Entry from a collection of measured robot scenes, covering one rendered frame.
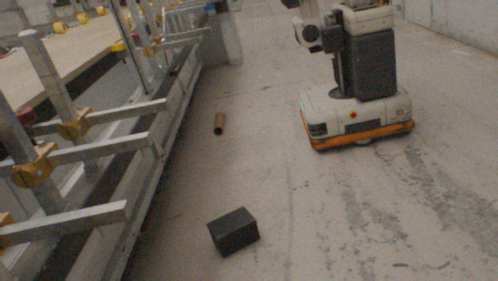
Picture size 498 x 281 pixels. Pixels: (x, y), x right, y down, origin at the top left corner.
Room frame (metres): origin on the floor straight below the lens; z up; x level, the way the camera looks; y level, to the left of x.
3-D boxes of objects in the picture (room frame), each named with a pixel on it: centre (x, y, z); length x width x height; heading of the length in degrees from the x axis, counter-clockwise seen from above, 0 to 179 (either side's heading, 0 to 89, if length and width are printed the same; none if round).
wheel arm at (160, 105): (1.14, 0.58, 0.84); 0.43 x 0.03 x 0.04; 92
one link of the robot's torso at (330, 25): (2.39, -0.26, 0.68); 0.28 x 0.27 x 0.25; 1
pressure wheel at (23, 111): (1.13, 0.77, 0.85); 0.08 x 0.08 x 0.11
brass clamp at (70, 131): (1.12, 0.62, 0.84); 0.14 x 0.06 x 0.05; 2
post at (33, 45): (1.10, 0.62, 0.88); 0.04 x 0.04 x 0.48; 2
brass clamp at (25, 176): (0.87, 0.61, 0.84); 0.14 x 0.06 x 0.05; 2
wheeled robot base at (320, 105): (2.45, -0.42, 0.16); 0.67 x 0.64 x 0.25; 91
